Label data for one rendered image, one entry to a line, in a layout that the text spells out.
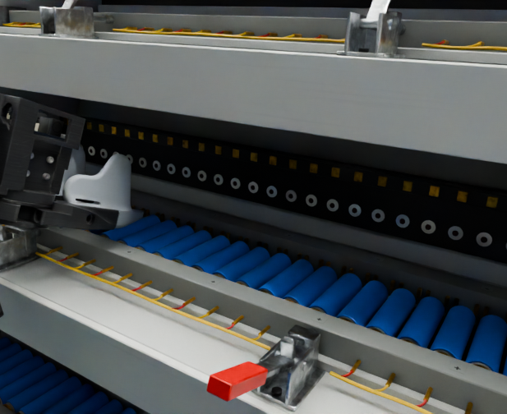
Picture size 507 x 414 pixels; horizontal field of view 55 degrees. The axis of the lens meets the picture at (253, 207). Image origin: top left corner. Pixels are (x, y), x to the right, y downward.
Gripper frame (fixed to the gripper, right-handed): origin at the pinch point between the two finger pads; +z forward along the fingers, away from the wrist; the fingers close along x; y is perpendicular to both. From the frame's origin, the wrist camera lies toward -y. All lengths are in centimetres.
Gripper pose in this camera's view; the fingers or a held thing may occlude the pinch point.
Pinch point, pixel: (115, 216)
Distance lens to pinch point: 45.6
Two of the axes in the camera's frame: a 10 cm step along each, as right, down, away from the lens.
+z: 4.8, 1.0, 8.7
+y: 2.3, -9.7, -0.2
